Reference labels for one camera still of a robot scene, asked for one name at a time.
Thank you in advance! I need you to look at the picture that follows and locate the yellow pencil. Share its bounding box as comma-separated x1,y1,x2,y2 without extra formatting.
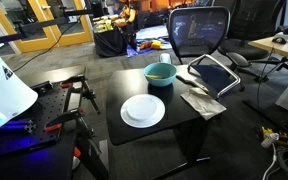
145,74,165,80

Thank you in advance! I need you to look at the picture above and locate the teal green bowl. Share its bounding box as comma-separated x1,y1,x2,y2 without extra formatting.
143,62,178,88

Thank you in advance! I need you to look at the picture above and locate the white round plate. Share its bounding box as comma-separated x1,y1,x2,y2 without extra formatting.
120,93,166,129

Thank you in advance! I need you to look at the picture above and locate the orange block on tarp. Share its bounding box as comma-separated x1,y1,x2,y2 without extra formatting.
139,41,153,51

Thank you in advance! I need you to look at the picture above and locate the yellow block on tarp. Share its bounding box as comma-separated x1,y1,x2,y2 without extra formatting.
150,40,163,50

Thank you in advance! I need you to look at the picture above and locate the small paint brush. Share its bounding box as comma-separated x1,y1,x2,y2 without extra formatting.
175,73,210,95

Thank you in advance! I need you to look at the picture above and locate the black draped table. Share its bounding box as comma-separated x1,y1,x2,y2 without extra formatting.
93,14,139,58

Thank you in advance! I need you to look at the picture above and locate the blue floor tarp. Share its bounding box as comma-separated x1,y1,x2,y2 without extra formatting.
126,24,172,58

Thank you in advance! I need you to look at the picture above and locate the black orange bar clamp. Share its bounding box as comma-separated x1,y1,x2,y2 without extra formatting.
59,74,102,115
43,107,97,161

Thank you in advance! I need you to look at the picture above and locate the mesh chair with silver armrest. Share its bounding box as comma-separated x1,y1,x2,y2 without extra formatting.
167,5,242,100

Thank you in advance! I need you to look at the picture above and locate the orange robot figure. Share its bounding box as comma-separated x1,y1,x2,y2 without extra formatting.
118,3,139,25

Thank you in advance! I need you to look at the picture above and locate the yellow framed glass door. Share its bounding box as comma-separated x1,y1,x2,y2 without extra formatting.
37,0,95,47
0,0,59,54

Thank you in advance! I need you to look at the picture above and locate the black office chair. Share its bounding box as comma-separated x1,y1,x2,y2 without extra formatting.
216,0,288,92

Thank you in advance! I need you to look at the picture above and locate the long black beam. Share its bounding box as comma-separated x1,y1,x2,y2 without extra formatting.
0,8,105,46

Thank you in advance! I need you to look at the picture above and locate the yellow black tool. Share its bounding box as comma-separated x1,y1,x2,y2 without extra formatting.
260,126,288,141

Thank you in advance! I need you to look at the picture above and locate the white power plug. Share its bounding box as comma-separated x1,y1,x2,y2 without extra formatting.
260,132,280,149

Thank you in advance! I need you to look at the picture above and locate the light wooden desk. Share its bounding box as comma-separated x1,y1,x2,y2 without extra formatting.
248,29,288,63

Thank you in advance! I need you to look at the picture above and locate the grey device on desk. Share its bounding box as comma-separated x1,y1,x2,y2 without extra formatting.
271,31,288,45

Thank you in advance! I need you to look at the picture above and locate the black table leg frame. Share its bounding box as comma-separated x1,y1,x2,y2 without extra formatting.
153,116,212,180

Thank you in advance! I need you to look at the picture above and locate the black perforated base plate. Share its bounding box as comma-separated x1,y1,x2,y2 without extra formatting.
0,81,74,161

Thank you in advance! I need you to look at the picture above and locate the black hanging cable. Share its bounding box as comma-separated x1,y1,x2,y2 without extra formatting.
256,46,276,112

